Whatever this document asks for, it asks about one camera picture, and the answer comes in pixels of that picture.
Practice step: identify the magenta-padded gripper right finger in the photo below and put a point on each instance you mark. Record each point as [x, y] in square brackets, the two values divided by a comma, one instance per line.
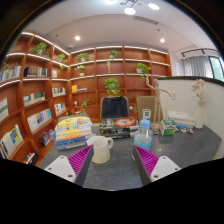
[163, 166]

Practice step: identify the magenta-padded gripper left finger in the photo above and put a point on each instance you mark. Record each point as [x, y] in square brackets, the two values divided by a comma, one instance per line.
[63, 166]

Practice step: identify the clear blue-capped water bottle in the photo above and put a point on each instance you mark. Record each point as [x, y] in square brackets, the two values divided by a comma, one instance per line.
[143, 138]

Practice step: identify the colourful book stack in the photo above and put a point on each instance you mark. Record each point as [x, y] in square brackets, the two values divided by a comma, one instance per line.
[73, 131]

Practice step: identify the green white tissue box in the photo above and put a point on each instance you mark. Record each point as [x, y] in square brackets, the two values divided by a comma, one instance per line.
[168, 128]

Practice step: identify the cream ceramic mug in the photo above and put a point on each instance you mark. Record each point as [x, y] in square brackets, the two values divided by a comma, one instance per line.
[99, 151]

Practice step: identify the white flat box stack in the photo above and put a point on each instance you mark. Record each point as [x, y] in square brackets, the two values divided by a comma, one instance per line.
[181, 117]

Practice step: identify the small green white carton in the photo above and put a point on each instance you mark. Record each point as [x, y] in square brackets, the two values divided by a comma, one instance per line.
[146, 114]

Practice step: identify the dark book stack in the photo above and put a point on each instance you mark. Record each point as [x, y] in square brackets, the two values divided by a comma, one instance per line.
[118, 126]

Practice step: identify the white vase with flowers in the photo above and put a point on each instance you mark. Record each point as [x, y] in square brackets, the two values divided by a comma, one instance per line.
[199, 116]

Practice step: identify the wooden artist mannequin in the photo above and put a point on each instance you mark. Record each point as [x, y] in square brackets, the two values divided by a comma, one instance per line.
[156, 103]

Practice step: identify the white desk partition panel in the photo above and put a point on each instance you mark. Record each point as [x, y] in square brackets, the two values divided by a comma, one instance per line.
[181, 96]

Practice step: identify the dark office chair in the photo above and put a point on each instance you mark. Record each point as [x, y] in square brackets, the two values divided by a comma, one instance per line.
[114, 106]

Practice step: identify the wooden bookshelf unit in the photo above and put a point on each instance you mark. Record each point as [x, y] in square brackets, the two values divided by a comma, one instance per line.
[90, 80]

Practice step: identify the grey window curtain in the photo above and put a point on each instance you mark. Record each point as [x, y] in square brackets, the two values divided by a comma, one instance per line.
[196, 66]

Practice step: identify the ceiling lights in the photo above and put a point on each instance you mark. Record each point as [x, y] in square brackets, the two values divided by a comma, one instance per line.
[129, 11]

